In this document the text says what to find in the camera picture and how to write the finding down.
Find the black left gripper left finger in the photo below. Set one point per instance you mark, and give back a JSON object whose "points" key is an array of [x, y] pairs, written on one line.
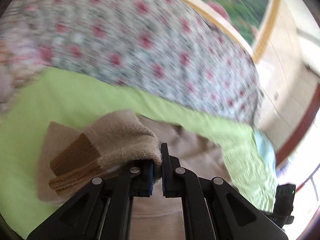
{"points": [[102, 209]]}

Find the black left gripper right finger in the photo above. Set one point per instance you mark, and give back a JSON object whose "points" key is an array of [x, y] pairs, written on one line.
{"points": [[213, 209]]}

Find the beige knit sweater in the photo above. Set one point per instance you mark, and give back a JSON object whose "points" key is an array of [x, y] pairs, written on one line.
{"points": [[70, 158]]}

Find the light blue quilt edge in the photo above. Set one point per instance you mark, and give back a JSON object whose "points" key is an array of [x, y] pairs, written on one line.
{"points": [[265, 149]]}

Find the light green bed sheet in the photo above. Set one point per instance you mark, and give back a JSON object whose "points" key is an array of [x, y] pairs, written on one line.
{"points": [[77, 100]]}

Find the rose floral bedspread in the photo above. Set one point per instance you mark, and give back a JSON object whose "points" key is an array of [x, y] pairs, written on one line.
{"points": [[163, 47]]}

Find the gold framed floral painting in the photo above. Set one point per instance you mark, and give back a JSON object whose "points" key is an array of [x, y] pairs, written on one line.
{"points": [[249, 22]]}

